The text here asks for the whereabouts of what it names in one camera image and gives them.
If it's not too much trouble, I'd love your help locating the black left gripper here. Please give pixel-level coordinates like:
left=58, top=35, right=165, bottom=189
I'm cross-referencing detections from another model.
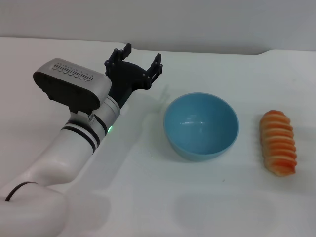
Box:
left=104, top=43, right=164, bottom=109

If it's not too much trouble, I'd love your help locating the blue bowl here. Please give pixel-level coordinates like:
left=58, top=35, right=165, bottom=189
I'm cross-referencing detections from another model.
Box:
left=163, top=92, right=240, bottom=162

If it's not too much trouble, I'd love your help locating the orange ridged bread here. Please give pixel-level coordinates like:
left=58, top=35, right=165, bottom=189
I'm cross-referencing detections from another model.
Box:
left=259, top=110, right=299, bottom=177

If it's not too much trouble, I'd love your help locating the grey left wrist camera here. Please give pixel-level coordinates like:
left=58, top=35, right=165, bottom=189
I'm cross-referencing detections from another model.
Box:
left=33, top=58, right=113, bottom=115

